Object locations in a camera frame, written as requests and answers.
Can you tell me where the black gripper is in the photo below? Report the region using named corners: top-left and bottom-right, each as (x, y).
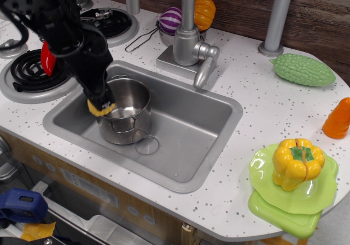
top-left (56, 23), bottom-right (115, 110)

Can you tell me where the yellow toy corn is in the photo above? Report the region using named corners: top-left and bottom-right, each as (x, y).
top-left (87, 99), bottom-right (115, 117)

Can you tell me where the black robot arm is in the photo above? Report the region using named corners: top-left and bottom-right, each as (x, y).
top-left (1, 0), bottom-right (115, 113)

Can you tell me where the stainless steel pot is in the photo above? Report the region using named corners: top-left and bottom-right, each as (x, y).
top-left (97, 75), bottom-right (151, 145)

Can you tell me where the grey toy sink basin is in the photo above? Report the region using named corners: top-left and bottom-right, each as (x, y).
top-left (43, 61), bottom-right (243, 193)

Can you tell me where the red toy chili pepper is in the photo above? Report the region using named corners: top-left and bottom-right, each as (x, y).
top-left (40, 41), bottom-right (56, 77)

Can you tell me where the rear black stove burner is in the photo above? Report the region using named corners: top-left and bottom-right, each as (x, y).
top-left (80, 8), bottom-right (139, 48)

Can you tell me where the black stove burner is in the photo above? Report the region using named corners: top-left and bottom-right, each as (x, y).
top-left (80, 8), bottom-right (139, 48)
top-left (1, 49), bottom-right (79, 104)

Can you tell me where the rear silver stove knob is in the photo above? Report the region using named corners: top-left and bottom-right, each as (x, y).
top-left (75, 0), bottom-right (94, 12)

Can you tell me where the silver stove knob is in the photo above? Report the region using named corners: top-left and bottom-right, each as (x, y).
top-left (1, 39), bottom-right (28, 60)
top-left (75, 0), bottom-right (94, 12)

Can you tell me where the front black stove burner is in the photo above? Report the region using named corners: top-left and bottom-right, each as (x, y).
top-left (1, 49), bottom-right (79, 104)

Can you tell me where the purple striped toy onion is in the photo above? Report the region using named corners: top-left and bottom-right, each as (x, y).
top-left (157, 7), bottom-right (182, 36)

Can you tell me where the silver toy faucet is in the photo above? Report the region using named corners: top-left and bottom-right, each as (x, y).
top-left (156, 0), bottom-right (220, 89)

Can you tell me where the orange toy pumpkin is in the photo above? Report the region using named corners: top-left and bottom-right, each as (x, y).
top-left (194, 0), bottom-right (216, 32)

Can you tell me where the blue clamp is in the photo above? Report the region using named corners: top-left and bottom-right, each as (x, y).
top-left (1, 188), bottom-right (48, 223)

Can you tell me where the yellow masking tape piece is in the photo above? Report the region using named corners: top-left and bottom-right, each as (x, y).
top-left (20, 222), bottom-right (56, 242)

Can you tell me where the grey right support pole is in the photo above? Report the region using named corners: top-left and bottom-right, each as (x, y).
top-left (258, 0), bottom-right (291, 57)

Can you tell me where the green toy bitter melon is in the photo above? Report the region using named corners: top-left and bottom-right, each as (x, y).
top-left (270, 54), bottom-right (336, 87)

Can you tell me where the yellow toy bell pepper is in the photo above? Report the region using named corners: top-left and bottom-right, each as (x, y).
top-left (272, 138), bottom-right (325, 191)

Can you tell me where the green plastic cutting board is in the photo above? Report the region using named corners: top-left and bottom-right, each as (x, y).
top-left (248, 190), bottom-right (322, 239)

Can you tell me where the orange toy carrot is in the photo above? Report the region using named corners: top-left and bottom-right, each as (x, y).
top-left (322, 97), bottom-right (349, 139)

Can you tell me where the light green plastic plate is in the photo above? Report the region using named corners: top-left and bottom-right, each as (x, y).
top-left (249, 144), bottom-right (339, 214)

